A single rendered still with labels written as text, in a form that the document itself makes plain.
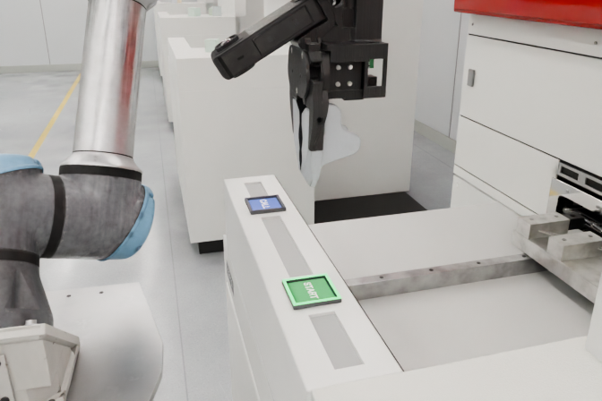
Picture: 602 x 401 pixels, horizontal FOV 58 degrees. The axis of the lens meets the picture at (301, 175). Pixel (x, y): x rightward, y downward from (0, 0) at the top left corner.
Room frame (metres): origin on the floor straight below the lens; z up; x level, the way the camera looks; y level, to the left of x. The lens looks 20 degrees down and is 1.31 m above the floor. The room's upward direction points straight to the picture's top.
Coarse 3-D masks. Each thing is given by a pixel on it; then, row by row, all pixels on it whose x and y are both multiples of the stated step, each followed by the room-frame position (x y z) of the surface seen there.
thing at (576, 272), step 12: (516, 240) 0.86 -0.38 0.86; (528, 240) 0.83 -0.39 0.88; (540, 240) 0.83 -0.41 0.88; (528, 252) 0.83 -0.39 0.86; (540, 252) 0.80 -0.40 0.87; (552, 264) 0.77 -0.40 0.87; (564, 264) 0.75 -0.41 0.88; (576, 264) 0.75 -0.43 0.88; (588, 264) 0.75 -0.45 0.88; (600, 264) 0.75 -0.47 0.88; (564, 276) 0.74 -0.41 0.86; (576, 276) 0.72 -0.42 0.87; (588, 276) 0.71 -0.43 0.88; (600, 276) 0.71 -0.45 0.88; (576, 288) 0.72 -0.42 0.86; (588, 288) 0.70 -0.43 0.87
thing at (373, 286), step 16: (512, 256) 0.83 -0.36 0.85; (528, 256) 0.83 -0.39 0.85; (400, 272) 0.78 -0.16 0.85; (416, 272) 0.78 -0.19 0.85; (432, 272) 0.78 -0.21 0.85; (448, 272) 0.78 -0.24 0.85; (464, 272) 0.79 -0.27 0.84; (480, 272) 0.80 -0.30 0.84; (496, 272) 0.81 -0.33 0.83; (512, 272) 0.81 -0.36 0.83; (528, 272) 0.82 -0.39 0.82; (352, 288) 0.74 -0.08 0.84; (368, 288) 0.74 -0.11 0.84; (384, 288) 0.75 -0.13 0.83; (400, 288) 0.76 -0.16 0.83; (416, 288) 0.77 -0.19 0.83; (432, 288) 0.77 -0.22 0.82
